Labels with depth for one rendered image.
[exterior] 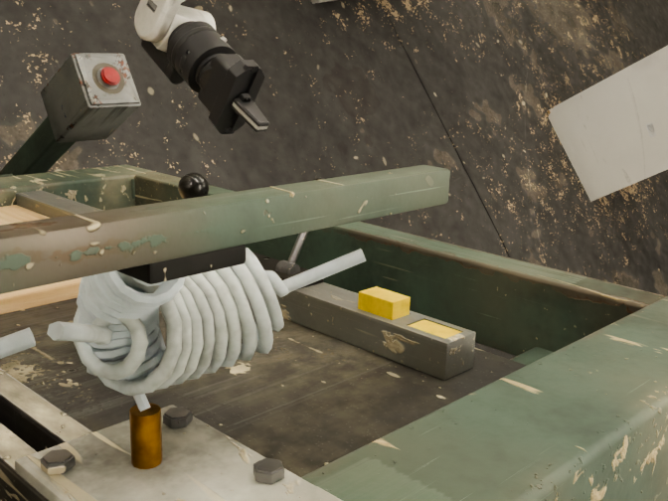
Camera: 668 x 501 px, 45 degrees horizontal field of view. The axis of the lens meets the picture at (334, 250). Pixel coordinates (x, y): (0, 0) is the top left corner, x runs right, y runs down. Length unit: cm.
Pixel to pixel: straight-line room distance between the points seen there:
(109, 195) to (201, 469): 122
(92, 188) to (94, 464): 119
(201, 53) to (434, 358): 63
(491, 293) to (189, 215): 76
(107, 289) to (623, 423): 33
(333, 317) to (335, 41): 287
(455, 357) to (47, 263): 58
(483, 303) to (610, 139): 367
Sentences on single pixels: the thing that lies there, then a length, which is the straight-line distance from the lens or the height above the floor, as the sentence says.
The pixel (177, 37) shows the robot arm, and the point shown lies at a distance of 128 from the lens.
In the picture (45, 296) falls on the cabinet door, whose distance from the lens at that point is 104.
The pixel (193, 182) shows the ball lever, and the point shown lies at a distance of 100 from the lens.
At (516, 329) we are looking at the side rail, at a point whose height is 163.
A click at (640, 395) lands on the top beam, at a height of 195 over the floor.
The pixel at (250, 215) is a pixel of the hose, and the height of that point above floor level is 197.
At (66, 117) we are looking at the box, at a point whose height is 83.
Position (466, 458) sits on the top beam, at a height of 192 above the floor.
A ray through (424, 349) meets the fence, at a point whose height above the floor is 169.
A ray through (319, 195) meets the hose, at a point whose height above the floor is 197.
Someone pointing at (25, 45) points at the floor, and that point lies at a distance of 283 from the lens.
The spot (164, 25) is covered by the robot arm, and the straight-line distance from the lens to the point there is 130.
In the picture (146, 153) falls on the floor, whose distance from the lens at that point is 283.
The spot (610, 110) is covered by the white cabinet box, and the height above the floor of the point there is 34.
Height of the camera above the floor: 223
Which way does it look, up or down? 45 degrees down
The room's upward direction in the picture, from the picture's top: 63 degrees clockwise
